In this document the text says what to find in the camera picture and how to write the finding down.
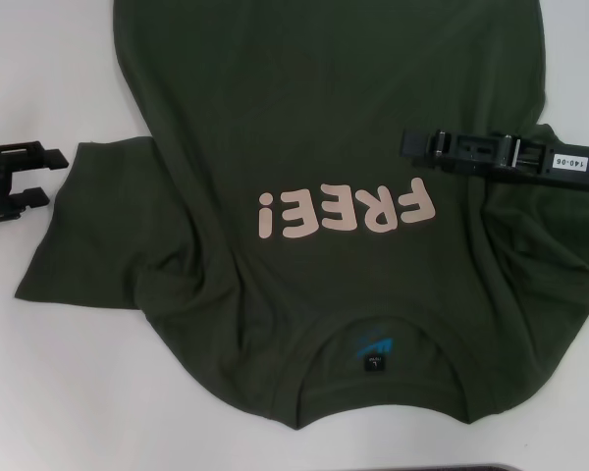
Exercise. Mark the dark green FREE t-shirt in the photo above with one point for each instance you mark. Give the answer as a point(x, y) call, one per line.
point(299, 122)

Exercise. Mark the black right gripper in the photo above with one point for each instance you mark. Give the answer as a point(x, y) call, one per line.
point(569, 172)

